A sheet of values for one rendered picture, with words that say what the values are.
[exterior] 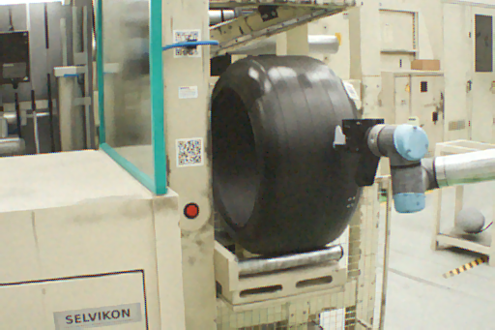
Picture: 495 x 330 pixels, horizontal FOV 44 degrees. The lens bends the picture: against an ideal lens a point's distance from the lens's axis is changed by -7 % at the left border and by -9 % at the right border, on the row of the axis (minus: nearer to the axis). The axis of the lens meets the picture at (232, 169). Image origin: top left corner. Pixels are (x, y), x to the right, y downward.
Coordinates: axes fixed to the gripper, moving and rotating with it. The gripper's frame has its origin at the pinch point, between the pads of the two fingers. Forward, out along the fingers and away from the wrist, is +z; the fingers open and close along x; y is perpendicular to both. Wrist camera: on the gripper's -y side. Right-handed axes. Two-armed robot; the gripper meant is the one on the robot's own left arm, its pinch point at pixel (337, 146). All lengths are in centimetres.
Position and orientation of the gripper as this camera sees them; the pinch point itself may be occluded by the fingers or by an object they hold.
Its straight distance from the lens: 171.0
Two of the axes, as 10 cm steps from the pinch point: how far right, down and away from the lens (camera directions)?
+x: -9.4, 0.7, -3.5
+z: -3.5, -0.6, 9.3
